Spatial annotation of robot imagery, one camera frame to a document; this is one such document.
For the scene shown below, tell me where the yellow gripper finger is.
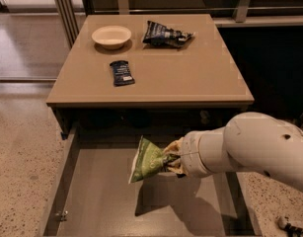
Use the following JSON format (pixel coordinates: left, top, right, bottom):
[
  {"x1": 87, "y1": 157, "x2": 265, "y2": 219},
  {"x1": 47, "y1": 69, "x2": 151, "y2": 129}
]
[
  {"x1": 164, "y1": 137, "x2": 184, "y2": 155},
  {"x1": 167, "y1": 160, "x2": 186, "y2": 177}
]

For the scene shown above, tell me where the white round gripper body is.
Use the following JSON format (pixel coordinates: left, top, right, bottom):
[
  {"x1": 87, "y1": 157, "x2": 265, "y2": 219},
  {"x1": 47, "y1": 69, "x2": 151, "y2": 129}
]
[{"x1": 180, "y1": 131, "x2": 212, "y2": 178}]

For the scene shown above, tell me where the green jalapeno chip bag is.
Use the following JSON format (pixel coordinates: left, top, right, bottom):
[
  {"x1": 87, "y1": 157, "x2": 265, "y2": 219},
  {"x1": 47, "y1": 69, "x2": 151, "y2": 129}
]
[{"x1": 128, "y1": 137, "x2": 180, "y2": 184}]

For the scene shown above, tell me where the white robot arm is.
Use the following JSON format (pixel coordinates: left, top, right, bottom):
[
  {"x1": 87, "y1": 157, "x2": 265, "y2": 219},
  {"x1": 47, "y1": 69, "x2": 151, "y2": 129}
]
[{"x1": 164, "y1": 112, "x2": 303, "y2": 193}]

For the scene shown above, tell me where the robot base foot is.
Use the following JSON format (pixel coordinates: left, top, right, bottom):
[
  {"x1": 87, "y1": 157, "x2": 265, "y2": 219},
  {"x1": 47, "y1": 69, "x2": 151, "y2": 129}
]
[{"x1": 277, "y1": 216, "x2": 303, "y2": 237}]

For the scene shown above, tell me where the tan cabinet with top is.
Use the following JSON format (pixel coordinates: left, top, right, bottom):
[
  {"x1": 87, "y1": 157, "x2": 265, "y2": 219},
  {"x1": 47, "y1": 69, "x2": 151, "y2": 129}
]
[{"x1": 46, "y1": 14, "x2": 254, "y2": 132}]

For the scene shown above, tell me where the open grey top drawer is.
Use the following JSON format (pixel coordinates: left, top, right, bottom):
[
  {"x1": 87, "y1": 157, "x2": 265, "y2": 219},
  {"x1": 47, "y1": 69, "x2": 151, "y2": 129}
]
[{"x1": 39, "y1": 124, "x2": 262, "y2": 237}]

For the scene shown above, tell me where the dark blue chip bag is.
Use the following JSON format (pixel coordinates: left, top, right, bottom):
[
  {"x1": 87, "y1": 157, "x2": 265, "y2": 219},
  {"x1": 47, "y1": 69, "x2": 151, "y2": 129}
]
[{"x1": 143, "y1": 21, "x2": 193, "y2": 48}]

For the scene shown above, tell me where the small dark blue snack packet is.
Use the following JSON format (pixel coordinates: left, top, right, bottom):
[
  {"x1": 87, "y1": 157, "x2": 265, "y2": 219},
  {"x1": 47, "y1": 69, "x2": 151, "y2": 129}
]
[{"x1": 110, "y1": 60, "x2": 135, "y2": 86}]

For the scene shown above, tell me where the white paper bowl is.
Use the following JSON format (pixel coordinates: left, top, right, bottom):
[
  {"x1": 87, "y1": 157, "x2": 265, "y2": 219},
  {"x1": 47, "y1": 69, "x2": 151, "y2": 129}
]
[{"x1": 92, "y1": 26, "x2": 131, "y2": 50}]

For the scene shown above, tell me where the metal railing frame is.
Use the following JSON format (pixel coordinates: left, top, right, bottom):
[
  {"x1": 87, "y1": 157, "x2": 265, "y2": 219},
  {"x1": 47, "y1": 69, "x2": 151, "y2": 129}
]
[{"x1": 55, "y1": 0, "x2": 303, "y2": 45}]

